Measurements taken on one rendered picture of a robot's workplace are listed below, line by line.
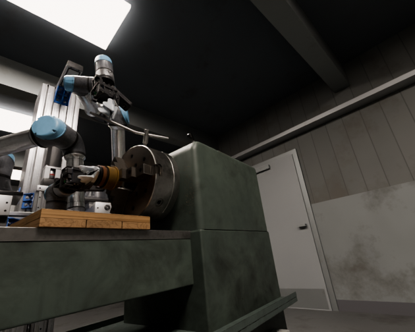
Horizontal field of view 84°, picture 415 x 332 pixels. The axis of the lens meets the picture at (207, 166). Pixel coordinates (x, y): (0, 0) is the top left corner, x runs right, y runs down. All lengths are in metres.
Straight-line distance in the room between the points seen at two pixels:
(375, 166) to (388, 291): 1.38
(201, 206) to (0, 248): 0.59
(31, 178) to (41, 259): 1.17
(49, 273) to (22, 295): 0.06
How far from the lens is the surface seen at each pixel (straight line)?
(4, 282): 0.63
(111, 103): 1.03
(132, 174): 0.89
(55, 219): 0.65
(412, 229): 3.34
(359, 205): 3.43
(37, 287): 0.65
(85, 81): 1.27
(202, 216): 0.91
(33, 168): 1.79
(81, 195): 1.23
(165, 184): 0.90
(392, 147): 3.48
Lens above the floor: 0.77
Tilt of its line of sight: 21 degrees up
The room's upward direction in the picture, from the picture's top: 6 degrees counter-clockwise
